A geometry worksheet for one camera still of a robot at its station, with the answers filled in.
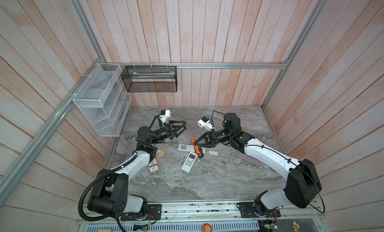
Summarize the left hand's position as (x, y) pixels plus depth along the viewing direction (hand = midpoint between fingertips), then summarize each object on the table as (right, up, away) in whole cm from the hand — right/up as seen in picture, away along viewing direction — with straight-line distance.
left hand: (186, 128), depth 69 cm
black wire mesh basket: (-27, +34, +35) cm, 56 cm away
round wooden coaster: (-17, -18, +26) cm, 36 cm away
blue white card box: (-20, -24, +19) cm, 37 cm away
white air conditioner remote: (+1, -22, +22) cm, 31 cm away
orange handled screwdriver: (+6, -10, -5) cm, 13 cm away
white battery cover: (+17, -18, +27) cm, 37 cm away
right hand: (+4, -8, -3) cm, 10 cm away
